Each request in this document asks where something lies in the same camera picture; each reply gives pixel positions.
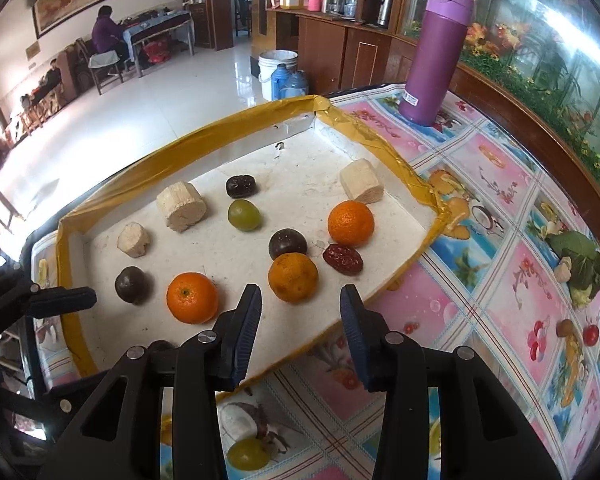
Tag square pale yam chunk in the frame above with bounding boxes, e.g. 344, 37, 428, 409
339, 158, 386, 205

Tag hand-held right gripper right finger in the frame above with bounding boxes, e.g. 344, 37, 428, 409
340, 284, 563, 480

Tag printed fruit tablecloth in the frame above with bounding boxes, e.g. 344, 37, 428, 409
30, 85, 600, 480

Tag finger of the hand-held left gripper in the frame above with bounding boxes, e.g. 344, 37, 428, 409
0, 267, 98, 319
0, 379, 76, 417

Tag white foam tray yellow tape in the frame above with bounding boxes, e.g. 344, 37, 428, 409
55, 94, 456, 381

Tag purple thermos bottle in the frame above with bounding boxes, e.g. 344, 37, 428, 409
398, 0, 476, 127

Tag wooden chair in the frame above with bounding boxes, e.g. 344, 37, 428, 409
76, 37, 126, 96

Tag white plastic bucket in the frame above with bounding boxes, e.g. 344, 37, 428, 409
257, 50, 299, 102

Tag dark passion fruit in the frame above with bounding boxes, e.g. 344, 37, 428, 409
114, 266, 151, 306
268, 228, 308, 261

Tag flower painted glass panel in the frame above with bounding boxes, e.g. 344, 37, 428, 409
405, 0, 600, 186

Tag wrinkled red date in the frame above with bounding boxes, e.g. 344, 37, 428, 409
322, 243, 365, 276

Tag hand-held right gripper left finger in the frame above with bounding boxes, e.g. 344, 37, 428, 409
37, 283, 262, 480

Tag cloth covered table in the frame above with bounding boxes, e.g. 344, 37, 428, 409
122, 10, 196, 78

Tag round pale yam chunk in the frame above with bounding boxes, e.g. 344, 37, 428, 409
156, 181, 208, 233

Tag wooden shelf cabinet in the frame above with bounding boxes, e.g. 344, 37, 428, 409
252, 0, 416, 103

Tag dark brown date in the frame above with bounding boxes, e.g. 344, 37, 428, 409
225, 175, 257, 199

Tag orange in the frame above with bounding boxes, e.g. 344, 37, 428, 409
268, 252, 319, 304
327, 200, 376, 248
166, 272, 220, 325

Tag green bok choy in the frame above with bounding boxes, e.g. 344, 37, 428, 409
547, 230, 600, 308

